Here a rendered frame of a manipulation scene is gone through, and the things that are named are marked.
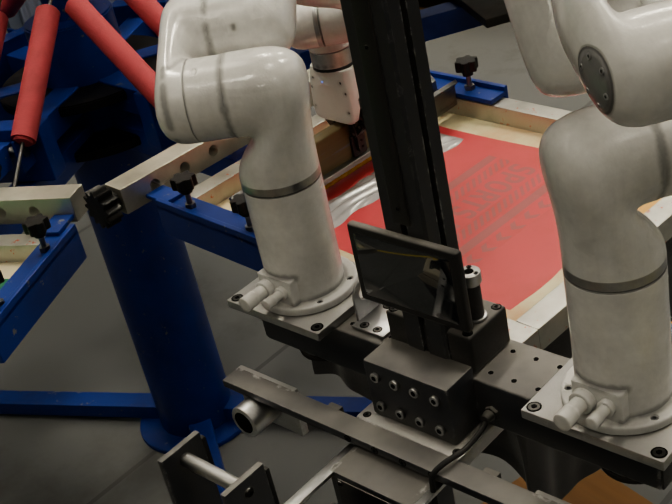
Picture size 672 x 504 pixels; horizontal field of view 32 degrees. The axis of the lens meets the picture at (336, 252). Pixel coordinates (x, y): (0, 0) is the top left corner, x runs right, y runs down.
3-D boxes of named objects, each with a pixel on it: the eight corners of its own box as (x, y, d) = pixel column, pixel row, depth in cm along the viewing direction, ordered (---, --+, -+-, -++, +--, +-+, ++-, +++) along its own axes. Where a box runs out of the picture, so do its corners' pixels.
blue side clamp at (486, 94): (511, 119, 217) (507, 84, 213) (495, 130, 214) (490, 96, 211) (394, 93, 237) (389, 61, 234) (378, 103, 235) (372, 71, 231)
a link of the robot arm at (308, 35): (336, 5, 180) (276, 15, 181) (349, 68, 185) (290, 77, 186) (341, -27, 192) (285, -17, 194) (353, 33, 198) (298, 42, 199)
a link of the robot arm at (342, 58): (294, 50, 197) (297, 65, 198) (330, 57, 191) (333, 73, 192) (325, 33, 201) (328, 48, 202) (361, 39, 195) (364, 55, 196)
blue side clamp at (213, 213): (299, 264, 187) (290, 227, 184) (276, 279, 185) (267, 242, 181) (186, 220, 208) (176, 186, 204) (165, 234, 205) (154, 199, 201)
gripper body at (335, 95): (296, 60, 198) (310, 119, 203) (338, 69, 191) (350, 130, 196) (327, 43, 202) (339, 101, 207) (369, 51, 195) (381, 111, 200)
